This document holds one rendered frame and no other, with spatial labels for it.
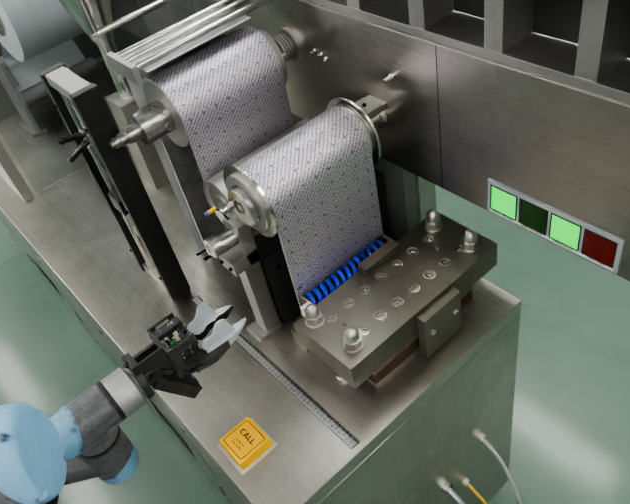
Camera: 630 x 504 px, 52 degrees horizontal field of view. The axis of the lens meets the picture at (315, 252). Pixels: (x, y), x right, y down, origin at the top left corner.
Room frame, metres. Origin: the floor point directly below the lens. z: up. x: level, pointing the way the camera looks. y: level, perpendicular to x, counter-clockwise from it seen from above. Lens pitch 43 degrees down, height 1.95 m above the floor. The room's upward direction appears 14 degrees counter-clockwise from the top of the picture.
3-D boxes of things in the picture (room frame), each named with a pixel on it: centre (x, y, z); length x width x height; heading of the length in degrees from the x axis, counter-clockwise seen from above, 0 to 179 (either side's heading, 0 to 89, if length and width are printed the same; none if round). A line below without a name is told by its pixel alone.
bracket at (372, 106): (1.06, -0.16, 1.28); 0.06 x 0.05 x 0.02; 122
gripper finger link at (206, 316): (0.79, 0.21, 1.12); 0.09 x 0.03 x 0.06; 131
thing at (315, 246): (0.92, -0.05, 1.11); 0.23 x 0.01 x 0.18; 122
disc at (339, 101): (1.04, -0.12, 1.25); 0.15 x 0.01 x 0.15; 32
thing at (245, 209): (0.90, 0.10, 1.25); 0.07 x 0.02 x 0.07; 32
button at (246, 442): (0.65, 0.21, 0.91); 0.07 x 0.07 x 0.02; 32
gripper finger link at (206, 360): (0.72, 0.23, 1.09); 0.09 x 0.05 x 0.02; 113
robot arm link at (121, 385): (0.67, 0.36, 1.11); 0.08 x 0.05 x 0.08; 32
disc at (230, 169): (0.91, 0.09, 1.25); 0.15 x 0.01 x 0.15; 32
